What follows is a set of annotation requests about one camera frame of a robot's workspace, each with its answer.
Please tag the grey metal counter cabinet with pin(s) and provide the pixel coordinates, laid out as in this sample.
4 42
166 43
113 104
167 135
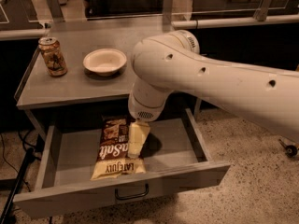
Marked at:
41 91

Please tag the wheeled cart base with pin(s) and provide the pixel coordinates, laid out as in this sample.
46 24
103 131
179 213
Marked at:
290 150

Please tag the open grey top drawer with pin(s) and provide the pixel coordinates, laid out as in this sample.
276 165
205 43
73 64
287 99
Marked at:
175 160

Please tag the brown drink can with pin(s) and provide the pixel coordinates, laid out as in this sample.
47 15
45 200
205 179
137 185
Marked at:
53 57

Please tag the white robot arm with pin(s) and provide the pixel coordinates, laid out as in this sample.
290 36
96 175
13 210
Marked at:
266 96

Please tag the white paper bowl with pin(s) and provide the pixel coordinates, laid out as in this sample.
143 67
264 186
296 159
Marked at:
105 62

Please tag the white horizontal rail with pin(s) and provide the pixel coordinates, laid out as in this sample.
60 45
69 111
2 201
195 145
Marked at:
234 22

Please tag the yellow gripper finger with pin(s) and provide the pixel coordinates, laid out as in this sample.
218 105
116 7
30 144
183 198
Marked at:
138 133

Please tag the black pole left floor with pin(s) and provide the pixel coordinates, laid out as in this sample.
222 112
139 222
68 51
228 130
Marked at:
16 185

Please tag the black drawer handle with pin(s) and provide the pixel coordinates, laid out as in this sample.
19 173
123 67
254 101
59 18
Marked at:
125 193

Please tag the brown sea salt chip bag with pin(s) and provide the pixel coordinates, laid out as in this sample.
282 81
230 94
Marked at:
112 160

